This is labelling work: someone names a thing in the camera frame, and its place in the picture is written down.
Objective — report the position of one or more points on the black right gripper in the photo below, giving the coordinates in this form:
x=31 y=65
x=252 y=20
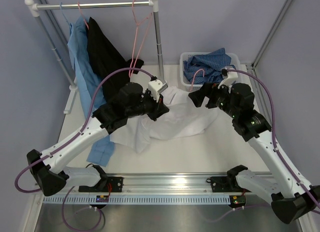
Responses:
x=207 y=90

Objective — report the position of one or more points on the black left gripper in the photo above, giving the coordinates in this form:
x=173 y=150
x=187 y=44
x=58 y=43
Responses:
x=159 y=108

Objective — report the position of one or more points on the blue checked shirt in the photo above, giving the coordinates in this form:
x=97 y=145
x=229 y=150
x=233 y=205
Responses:
x=202 y=68

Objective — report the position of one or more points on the white shirt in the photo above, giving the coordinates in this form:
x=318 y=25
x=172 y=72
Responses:
x=182 y=120

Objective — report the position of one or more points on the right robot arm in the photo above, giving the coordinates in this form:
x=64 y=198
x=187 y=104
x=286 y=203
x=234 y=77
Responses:
x=292 y=195

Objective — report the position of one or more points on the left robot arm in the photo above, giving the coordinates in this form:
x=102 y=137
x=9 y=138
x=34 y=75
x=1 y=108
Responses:
x=50 y=167

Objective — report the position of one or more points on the light blue shirt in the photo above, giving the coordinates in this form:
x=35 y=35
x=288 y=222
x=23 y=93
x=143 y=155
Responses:
x=87 y=82

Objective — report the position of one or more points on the black shirt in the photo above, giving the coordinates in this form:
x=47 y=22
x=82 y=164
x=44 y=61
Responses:
x=104 y=59

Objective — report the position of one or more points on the pink hanger of black shirt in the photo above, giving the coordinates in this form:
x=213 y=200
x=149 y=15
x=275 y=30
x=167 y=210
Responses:
x=83 y=16

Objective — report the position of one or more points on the blue hanger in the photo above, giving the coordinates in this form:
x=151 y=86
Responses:
x=61 y=9

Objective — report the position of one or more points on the white plastic basket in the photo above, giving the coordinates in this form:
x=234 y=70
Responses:
x=184 y=56

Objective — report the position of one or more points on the white clothes rack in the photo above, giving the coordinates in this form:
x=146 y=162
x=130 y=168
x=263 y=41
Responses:
x=35 y=8

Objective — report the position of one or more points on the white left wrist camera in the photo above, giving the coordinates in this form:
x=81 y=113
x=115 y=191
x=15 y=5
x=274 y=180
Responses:
x=156 y=87

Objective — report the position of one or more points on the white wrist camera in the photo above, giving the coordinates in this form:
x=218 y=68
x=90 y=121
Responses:
x=156 y=87
x=229 y=77

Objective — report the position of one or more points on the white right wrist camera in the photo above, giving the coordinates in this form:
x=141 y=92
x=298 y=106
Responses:
x=229 y=77

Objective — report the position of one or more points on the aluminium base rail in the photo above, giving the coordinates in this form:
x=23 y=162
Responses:
x=165 y=183

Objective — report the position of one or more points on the white slotted cable duct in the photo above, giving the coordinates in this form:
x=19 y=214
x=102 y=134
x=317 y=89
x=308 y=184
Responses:
x=140 y=200

